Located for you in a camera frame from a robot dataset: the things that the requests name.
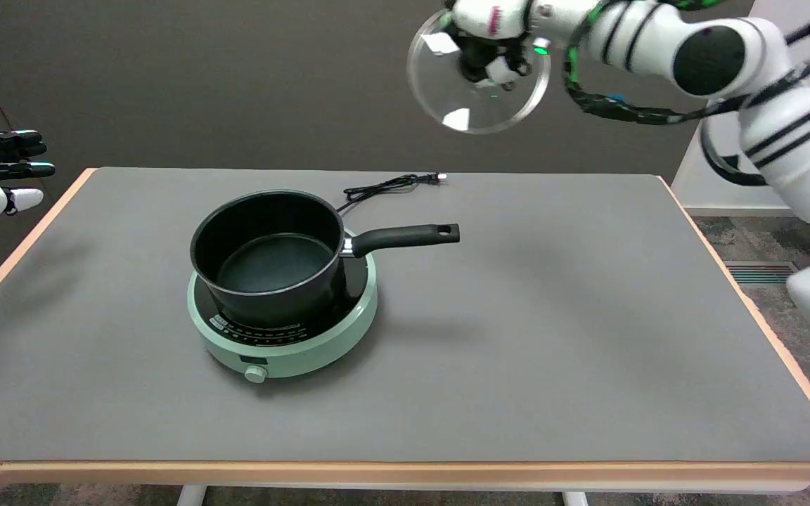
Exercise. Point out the glass pot lid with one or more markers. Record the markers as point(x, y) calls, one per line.
point(454, 98)

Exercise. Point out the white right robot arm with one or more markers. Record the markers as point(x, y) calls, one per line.
point(728, 84)

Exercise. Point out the green induction cooker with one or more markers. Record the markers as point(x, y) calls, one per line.
point(306, 337)

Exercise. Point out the grey table mat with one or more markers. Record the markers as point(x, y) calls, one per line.
point(517, 337)

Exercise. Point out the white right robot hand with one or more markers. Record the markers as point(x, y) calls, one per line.
point(487, 28)

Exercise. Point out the white table leg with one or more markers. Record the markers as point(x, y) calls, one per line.
point(190, 495)
point(575, 498)

